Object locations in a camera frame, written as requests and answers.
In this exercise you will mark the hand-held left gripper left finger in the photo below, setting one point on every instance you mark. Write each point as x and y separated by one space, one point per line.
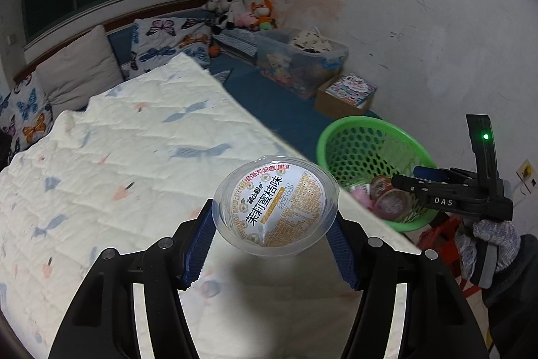
197 254

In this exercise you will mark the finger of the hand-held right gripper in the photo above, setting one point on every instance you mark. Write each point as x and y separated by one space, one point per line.
428 173
437 199

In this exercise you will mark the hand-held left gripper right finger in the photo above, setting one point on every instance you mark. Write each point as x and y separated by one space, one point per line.
342 260

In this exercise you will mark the pink snack packet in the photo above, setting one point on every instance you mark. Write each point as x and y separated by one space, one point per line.
361 195

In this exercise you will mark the green plastic mesh basket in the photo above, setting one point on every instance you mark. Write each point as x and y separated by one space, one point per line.
365 122

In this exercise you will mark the clear plastic jelly cup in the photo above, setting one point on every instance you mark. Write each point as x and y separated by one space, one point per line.
277 203

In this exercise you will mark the person's right forearm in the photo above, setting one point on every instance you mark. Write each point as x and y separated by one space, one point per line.
517 300

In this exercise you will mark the person's right hand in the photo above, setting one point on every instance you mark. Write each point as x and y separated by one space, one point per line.
496 235

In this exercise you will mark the red plastic stool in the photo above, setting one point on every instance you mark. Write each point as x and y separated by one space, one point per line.
437 235

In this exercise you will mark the colourful picture book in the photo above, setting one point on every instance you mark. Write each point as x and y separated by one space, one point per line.
351 87

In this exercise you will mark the brown cardboard box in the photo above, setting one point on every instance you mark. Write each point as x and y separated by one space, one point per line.
332 102

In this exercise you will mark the white printed quilt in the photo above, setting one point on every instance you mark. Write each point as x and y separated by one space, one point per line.
126 157

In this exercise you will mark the white patterned cloth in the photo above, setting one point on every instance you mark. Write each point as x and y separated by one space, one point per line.
313 41

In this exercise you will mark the clear plastic storage box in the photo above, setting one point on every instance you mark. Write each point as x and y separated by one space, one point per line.
286 62

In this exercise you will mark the small orange ball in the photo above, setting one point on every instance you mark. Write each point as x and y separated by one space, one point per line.
214 51

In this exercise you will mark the grey patterned long box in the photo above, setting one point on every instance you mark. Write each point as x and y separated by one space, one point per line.
235 43

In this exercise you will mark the butterfly pillow centre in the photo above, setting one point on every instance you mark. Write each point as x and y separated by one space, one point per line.
159 41

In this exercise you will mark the butterfly print pillow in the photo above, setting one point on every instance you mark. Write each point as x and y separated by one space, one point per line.
29 115

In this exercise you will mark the beige pillow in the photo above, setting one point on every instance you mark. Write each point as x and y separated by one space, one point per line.
80 69

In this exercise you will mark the orange fox plush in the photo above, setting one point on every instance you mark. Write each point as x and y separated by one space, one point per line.
264 12

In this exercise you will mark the pink plush toy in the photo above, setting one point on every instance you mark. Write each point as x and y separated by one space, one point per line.
244 19

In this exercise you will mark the wooden headboard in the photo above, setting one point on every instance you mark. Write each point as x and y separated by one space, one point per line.
122 21

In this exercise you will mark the black white cow plush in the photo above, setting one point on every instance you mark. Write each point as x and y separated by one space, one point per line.
225 5

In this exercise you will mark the white wall socket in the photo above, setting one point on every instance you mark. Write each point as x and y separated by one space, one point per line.
525 170

